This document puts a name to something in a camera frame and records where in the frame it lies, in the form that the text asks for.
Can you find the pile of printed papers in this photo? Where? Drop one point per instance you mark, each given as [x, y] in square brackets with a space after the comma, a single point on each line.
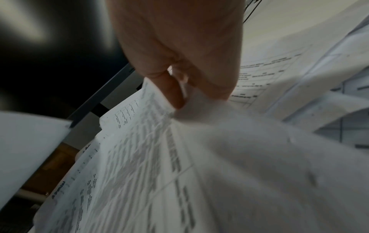
[317, 68]

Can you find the printed paper bundle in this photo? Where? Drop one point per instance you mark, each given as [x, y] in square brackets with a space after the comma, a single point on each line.
[230, 159]

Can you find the black computer monitor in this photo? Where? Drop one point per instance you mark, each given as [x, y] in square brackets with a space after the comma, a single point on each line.
[43, 68]

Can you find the person's right hand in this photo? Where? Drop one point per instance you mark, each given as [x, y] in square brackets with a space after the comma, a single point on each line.
[178, 34]

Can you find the wooden plank partition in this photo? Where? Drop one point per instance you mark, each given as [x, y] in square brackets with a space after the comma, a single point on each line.
[54, 163]

